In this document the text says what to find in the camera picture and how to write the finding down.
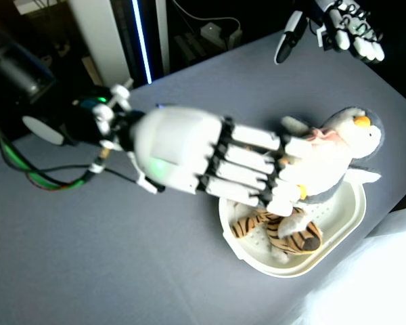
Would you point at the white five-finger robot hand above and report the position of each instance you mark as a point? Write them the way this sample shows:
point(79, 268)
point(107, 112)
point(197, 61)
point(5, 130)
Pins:
point(179, 149)
point(345, 30)

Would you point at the grey white penguin plush toy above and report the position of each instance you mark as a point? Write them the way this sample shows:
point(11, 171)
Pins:
point(345, 152)

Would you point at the striped tiger plush toy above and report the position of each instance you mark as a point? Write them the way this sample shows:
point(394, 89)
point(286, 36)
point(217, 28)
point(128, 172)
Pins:
point(291, 237)

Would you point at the cream plastic tray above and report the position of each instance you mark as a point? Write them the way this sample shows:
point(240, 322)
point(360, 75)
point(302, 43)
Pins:
point(338, 220)

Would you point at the blue light strip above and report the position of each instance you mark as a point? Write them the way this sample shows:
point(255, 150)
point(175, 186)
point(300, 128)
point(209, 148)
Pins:
point(142, 40)

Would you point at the grey table cloth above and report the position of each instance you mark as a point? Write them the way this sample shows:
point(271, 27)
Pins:
point(122, 254)

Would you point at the grey power adapter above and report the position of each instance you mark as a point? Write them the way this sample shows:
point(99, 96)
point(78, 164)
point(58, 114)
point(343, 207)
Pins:
point(216, 34)

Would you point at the white column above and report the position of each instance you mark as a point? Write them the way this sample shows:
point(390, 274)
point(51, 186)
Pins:
point(101, 37)

